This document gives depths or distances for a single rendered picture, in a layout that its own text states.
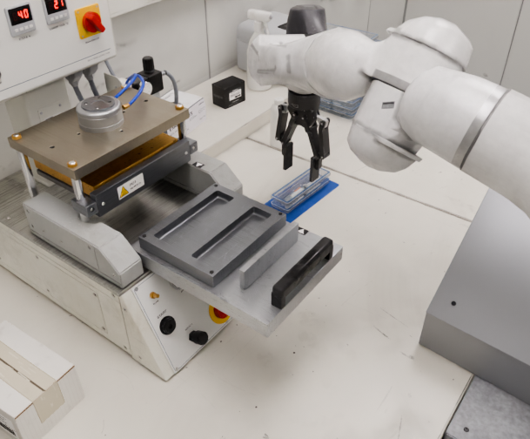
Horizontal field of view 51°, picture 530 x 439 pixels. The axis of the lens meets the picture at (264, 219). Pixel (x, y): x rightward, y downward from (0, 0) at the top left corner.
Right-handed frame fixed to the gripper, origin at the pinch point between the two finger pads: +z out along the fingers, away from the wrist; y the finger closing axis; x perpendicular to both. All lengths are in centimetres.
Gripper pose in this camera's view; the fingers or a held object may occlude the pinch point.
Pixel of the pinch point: (301, 164)
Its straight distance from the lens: 140.6
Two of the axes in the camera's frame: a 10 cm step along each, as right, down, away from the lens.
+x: 6.5, -4.7, 6.0
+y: 7.6, 4.0, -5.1
